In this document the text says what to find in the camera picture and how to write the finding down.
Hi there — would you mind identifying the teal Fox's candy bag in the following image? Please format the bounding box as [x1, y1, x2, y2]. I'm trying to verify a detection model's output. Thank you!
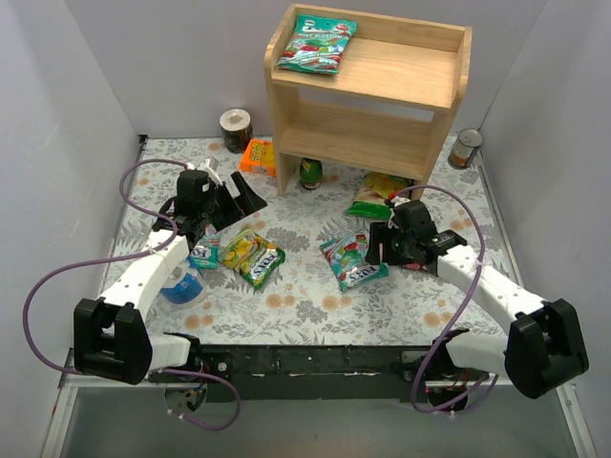
[320, 230, 389, 292]
[276, 14, 358, 74]

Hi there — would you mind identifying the yellow green Fox's candy bag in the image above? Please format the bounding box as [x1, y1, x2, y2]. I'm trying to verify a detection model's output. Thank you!
[218, 226, 285, 290]

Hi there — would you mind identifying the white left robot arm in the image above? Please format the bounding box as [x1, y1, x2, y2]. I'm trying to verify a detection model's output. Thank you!
[73, 169, 267, 385]

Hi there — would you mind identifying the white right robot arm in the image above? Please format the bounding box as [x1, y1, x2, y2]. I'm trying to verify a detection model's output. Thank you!
[366, 197, 589, 399]

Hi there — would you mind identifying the teal Fox's bag near left arm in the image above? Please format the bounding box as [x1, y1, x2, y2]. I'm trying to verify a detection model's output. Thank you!
[190, 225, 221, 270]

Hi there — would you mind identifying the purple Fox's candy bag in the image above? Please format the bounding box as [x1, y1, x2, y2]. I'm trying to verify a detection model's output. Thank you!
[401, 260, 437, 276]

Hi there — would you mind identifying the orange candy box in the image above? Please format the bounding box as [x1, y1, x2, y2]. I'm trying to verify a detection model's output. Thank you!
[239, 138, 277, 177]

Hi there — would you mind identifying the wooden two-tier shelf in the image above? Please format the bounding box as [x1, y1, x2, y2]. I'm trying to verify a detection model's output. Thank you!
[263, 4, 473, 195]

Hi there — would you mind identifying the green cassava chips bag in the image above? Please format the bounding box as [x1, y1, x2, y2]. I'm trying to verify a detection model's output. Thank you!
[347, 172, 412, 219]

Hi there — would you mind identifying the green glass bottle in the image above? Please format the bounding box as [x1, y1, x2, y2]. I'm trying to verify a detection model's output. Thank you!
[299, 157, 323, 191]

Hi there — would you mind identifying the dark tape roll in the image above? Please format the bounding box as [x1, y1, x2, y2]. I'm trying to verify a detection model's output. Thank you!
[220, 109, 252, 154]

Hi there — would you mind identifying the metal tin can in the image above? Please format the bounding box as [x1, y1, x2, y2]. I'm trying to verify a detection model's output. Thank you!
[448, 128, 483, 170]

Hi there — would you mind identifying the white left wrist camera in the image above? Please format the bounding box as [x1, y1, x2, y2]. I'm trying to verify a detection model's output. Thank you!
[187, 156, 223, 186]

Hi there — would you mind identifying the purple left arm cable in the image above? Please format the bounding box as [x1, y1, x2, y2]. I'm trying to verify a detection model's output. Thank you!
[21, 158, 242, 432]

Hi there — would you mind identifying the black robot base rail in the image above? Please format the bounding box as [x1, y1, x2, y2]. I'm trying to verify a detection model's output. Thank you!
[150, 344, 486, 409]

